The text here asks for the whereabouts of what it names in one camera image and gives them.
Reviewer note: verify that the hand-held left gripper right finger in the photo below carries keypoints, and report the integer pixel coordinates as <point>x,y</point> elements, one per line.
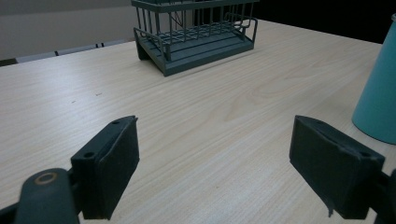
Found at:
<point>330,168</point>

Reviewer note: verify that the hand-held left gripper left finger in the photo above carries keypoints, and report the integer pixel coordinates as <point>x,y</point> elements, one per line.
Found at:
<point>106,174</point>

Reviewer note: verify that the teal cup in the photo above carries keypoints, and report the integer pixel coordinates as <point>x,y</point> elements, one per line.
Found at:
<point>378,99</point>

